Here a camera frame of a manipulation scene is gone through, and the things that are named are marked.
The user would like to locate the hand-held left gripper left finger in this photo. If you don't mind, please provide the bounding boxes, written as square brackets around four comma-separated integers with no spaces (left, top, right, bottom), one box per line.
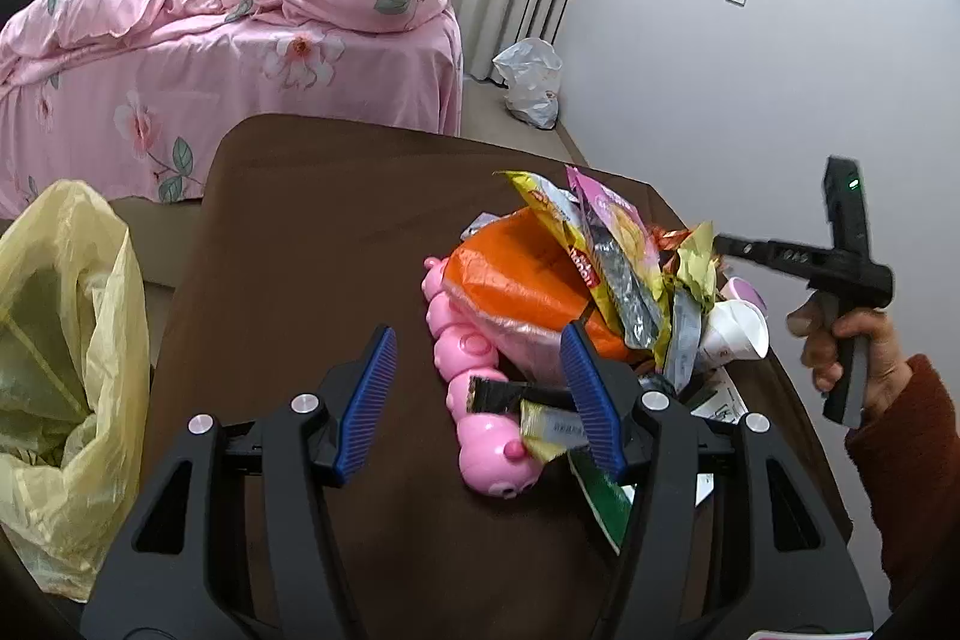
[81,325,398,640]

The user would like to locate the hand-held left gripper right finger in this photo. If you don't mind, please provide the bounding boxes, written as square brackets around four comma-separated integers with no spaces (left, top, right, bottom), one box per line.
[560,321,875,640]

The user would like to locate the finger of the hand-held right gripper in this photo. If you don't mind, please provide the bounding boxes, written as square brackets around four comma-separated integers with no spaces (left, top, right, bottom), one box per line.
[712,233,826,290]

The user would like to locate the gold sachet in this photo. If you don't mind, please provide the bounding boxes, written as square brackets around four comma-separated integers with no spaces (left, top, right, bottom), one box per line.
[519,401,591,462]

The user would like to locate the gold wrapper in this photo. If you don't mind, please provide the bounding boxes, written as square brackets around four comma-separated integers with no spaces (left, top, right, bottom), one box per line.
[651,222,726,326]

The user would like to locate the white paper cup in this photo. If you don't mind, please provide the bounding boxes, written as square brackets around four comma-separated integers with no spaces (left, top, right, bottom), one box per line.
[697,300,770,372]

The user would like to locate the black strip wrapper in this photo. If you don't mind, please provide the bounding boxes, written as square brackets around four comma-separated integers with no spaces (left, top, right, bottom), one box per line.
[469,376,580,420]

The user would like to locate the green wrapper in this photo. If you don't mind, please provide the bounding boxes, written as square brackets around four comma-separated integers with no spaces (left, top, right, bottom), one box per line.
[568,449,638,555]

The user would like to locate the long silver wrapper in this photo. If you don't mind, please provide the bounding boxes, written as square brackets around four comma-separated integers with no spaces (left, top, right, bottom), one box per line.
[652,287,706,395]

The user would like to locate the pink caterpillar toy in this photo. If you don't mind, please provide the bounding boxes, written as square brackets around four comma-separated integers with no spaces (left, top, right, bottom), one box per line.
[424,257,530,498]

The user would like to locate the white printed paper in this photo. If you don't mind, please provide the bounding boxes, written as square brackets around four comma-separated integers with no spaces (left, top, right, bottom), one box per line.
[686,366,751,425]

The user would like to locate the orange plastic bag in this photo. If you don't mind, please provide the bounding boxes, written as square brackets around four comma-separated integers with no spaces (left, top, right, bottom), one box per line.
[442,209,653,386]

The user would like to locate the pink snack wrapper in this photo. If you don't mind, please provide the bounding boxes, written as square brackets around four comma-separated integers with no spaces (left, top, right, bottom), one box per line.
[565,164,672,345]

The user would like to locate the yellow snack wrapper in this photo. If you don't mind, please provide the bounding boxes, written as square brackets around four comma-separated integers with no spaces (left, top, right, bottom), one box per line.
[493,169,623,319]

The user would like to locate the yellow plastic trash bag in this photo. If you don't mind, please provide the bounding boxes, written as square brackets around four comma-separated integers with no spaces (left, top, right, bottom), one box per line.
[0,179,151,603]

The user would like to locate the person's right forearm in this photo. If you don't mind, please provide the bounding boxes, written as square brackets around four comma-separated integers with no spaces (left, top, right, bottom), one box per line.
[846,353,960,612]

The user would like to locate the person's right hand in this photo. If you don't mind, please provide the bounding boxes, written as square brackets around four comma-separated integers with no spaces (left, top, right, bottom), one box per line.
[787,297,913,414]

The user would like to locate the white plastic bag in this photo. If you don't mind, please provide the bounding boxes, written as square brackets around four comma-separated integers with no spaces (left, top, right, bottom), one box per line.
[493,38,563,130]

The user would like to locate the pink floral bed sheet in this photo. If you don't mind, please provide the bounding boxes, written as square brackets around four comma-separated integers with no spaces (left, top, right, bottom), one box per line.
[0,2,464,221]

